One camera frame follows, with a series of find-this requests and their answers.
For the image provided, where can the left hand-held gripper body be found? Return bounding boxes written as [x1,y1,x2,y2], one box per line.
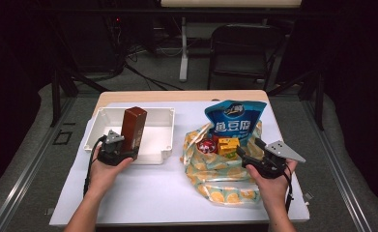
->
[97,129,136,167]

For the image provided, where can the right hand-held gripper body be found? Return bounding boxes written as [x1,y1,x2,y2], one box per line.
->
[244,140,306,180]

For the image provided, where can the brown tall box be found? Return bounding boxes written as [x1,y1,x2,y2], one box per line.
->
[120,106,148,160]

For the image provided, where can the white plastic bin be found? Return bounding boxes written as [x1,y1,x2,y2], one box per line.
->
[83,106,176,165]

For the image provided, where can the blue snack pouch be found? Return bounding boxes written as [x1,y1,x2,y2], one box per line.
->
[204,100,268,143]

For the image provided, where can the orange print cloth bag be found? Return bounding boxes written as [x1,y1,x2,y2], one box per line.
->
[180,120,265,206]

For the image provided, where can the person's left hand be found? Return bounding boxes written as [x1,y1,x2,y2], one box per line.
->
[88,146,134,198]

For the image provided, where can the person's right hand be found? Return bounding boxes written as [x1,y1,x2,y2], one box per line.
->
[246,159,299,211]

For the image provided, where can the red round snack packet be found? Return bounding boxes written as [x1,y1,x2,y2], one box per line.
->
[196,138,218,155]

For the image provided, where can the white table mat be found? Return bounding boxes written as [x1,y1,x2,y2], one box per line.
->
[49,101,310,226]

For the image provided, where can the black metal stand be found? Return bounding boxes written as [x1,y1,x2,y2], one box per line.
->
[48,18,109,129]
[267,68,326,131]

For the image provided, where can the black folding chair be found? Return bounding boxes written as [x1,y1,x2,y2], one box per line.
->
[207,23,286,92]

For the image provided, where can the dark cabinet with red light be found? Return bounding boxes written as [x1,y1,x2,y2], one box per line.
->
[56,13,127,74]

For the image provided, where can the white desk leg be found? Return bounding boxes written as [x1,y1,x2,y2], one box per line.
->
[179,16,189,83]

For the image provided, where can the light desk top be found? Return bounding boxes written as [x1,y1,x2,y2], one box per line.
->
[160,0,304,9]

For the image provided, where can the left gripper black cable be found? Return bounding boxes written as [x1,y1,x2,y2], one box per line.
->
[82,134,107,198]

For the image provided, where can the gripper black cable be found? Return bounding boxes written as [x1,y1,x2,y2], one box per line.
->
[82,134,107,198]
[282,171,295,215]

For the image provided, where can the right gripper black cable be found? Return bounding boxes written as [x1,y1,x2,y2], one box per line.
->
[282,171,295,215]

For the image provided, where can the aluminium floor rail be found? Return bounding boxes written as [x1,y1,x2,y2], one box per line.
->
[0,96,75,232]
[301,100,373,232]

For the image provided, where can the black floor cables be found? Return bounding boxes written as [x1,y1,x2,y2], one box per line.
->
[124,47,185,92]

